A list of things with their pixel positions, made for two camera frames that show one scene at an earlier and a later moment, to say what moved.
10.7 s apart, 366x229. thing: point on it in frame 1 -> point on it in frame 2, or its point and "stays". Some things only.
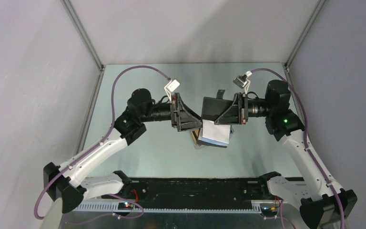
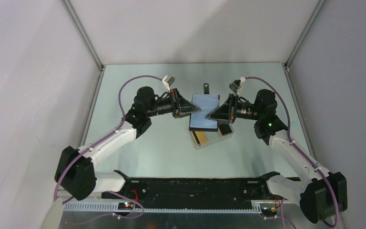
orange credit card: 195,133 -> 201,137
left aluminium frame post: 79,23 stays
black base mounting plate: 202,193 stays
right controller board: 268,211 stays
